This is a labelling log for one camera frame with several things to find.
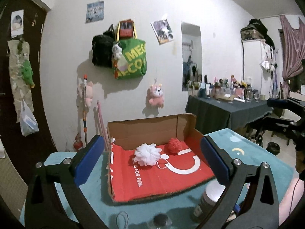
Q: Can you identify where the red mesh bath pouf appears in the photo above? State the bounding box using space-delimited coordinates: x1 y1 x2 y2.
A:
164 138 188 155

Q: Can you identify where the white mesh bath pouf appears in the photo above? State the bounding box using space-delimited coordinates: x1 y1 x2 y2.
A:
132 143 170 169

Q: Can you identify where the large glass jar metal lid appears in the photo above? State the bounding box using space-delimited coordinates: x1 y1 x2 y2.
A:
191 179 227 222

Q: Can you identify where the cardboard box red lining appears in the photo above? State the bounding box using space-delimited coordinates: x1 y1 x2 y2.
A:
107 114 214 203

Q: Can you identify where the white wardrobe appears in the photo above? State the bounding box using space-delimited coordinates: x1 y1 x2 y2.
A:
242 39 275 100

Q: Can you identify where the dark cloth side table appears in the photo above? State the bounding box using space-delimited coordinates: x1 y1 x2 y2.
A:
185 96 272 134

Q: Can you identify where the pink curtain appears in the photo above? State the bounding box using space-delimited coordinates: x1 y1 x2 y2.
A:
280 15 304 96

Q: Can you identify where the plastic bag on door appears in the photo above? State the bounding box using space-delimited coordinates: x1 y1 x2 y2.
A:
20 100 39 136

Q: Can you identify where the green cleanser bottle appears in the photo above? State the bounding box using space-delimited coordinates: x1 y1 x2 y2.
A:
147 214 172 229

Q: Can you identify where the pink cat plush hanging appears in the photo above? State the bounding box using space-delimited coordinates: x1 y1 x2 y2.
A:
147 84 164 108

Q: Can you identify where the green plush toy on door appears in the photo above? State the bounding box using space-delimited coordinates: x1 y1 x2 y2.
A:
21 60 35 88

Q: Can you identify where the green tote bag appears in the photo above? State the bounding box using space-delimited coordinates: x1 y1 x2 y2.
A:
112 23 147 80

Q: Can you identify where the hanging organizer on door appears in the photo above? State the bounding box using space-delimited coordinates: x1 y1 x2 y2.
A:
7 40 34 123

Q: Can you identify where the red framed picture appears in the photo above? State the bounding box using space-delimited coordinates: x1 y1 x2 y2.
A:
118 19 134 38

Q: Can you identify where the photo on door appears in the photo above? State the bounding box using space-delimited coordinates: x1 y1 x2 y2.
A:
10 10 24 38

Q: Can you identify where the pink plush on wall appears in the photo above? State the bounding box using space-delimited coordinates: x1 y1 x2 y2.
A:
77 79 94 108

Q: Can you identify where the mop handle orange tip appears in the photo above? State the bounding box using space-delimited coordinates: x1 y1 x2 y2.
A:
82 74 87 146

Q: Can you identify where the wall mirror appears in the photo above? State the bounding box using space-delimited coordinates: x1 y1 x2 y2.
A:
181 22 202 91

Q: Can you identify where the white panda plush keychain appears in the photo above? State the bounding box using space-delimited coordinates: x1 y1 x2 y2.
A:
112 44 123 60

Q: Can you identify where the black bag on wall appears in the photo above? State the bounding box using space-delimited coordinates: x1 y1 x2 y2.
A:
92 24 115 68

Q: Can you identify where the photo poster on wall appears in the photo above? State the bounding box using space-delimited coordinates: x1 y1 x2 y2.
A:
151 19 174 44

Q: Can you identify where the blue poster on wall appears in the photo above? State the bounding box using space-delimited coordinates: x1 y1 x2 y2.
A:
85 1 104 23

